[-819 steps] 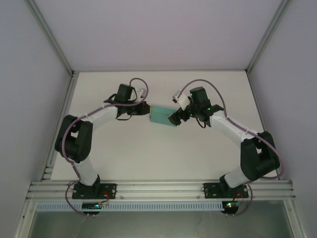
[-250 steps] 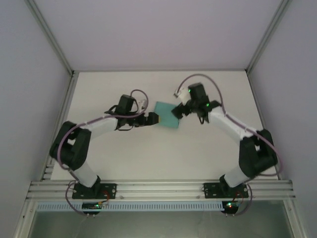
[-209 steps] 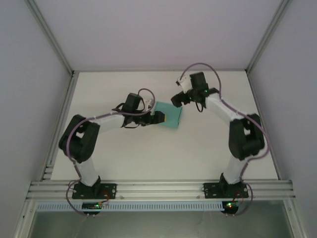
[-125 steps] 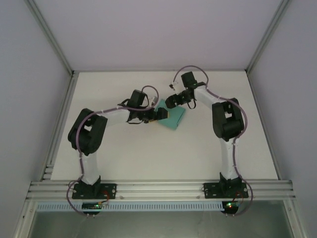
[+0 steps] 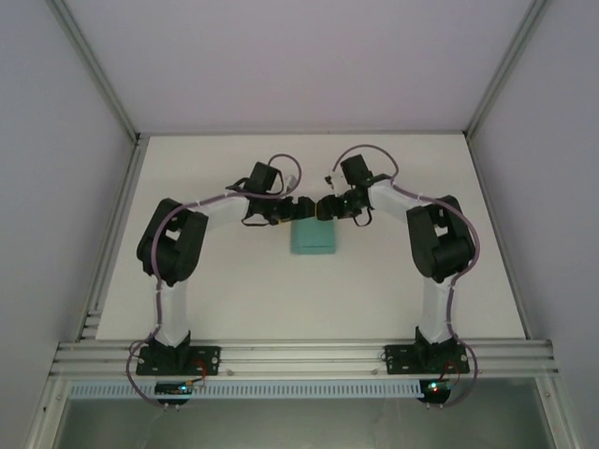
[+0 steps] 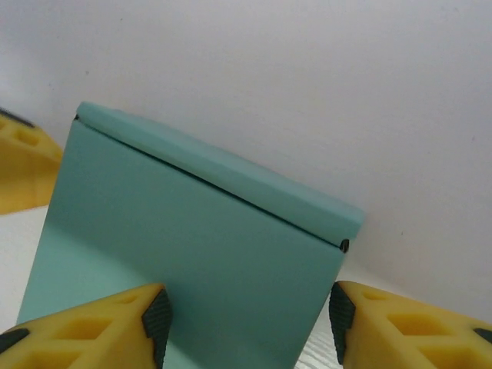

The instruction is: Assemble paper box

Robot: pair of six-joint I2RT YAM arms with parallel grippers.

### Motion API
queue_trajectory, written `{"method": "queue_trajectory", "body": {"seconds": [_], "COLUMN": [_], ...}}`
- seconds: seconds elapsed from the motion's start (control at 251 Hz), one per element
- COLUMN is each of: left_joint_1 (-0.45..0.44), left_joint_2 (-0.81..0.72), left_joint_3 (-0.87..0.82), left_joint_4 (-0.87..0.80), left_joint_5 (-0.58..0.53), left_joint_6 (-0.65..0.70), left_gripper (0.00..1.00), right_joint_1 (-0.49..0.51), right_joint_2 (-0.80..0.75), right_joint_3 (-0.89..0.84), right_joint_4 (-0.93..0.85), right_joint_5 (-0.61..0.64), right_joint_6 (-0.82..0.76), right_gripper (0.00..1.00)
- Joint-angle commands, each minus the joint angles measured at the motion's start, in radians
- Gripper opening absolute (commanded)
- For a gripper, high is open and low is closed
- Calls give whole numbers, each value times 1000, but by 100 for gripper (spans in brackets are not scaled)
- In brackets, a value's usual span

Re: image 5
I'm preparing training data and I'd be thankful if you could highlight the aluminium side rail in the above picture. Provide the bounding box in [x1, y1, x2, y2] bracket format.
[73, 135, 152, 343]

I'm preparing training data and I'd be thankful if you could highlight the aluminium mounting rail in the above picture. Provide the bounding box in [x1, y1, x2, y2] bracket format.
[48, 338, 561, 378]

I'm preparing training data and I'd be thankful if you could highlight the light blue slotted cable duct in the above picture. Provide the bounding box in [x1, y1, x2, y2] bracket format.
[68, 379, 422, 399]

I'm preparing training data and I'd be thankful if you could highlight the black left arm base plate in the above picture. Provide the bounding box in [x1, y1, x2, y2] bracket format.
[135, 344, 222, 377]

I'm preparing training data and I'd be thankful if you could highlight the teal cloth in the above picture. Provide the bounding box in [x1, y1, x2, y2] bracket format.
[288, 218, 339, 256]

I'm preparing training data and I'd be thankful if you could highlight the aluminium frame post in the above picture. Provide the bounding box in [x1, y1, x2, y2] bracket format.
[48, 0, 142, 142]
[464, 0, 549, 138]

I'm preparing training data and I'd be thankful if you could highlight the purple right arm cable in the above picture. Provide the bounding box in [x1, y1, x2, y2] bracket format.
[330, 143, 484, 410]

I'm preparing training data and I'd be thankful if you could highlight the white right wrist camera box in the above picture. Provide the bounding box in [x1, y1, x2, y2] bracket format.
[324, 171, 350, 194]

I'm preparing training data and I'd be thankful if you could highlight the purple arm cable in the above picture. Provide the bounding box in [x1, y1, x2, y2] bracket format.
[330, 143, 484, 410]
[124, 152, 303, 411]

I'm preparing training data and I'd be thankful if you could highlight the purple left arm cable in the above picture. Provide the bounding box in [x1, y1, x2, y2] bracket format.
[124, 152, 303, 411]

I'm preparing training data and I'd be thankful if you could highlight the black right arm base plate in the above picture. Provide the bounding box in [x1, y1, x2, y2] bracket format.
[384, 342, 471, 376]

